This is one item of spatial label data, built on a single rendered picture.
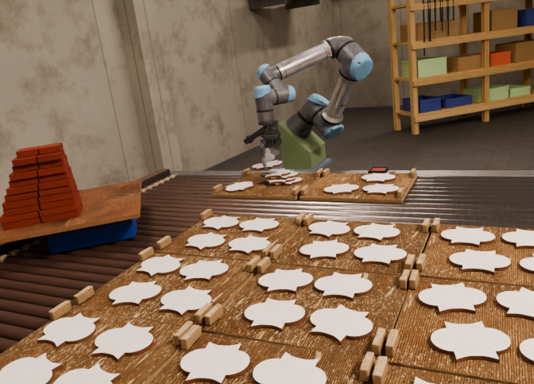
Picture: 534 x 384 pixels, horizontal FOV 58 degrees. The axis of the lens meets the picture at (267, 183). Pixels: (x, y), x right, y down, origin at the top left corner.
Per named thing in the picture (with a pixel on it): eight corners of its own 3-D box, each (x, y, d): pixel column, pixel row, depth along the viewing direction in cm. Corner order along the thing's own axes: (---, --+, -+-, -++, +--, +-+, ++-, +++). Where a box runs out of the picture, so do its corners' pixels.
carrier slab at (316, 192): (326, 176, 228) (326, 172, 228) (417, 176, 210) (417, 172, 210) (299, 200, 198) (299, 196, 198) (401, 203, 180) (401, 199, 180)
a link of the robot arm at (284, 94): (286, 75, 221) (266, 79, 216) (299, 92, 216) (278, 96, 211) (281, 89, 227) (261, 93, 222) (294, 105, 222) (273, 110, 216)
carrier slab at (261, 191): (249, 175, 247) (249, 172, 247) (325, 176, 228) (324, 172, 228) (211, 197, 218) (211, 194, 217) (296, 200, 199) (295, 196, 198)
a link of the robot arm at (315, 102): (308, 110, 275) (323, 91, 268) (321, 126, 269) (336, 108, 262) (295, 107, 266) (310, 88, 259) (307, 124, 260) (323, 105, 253)
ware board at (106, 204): (22, 203, 207) (21, 199, 206) (141, 183, 216) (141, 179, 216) (-15, 246, 160) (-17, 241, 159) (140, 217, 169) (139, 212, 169)
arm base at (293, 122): (293, 118, 280) (303, 105, 275) (311, 136, 277) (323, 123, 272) (281, 121, 268) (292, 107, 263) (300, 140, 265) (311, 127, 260)
